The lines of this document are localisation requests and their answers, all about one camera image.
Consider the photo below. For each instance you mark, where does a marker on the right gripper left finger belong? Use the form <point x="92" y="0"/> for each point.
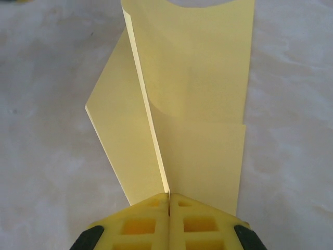
<point x="130" y="226"/>

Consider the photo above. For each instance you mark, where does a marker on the yellow paper sheet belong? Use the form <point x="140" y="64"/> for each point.
<point x="197" y="91"/>

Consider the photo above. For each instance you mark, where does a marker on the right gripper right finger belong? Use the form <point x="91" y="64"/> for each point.
<point x="208" y="226"/>

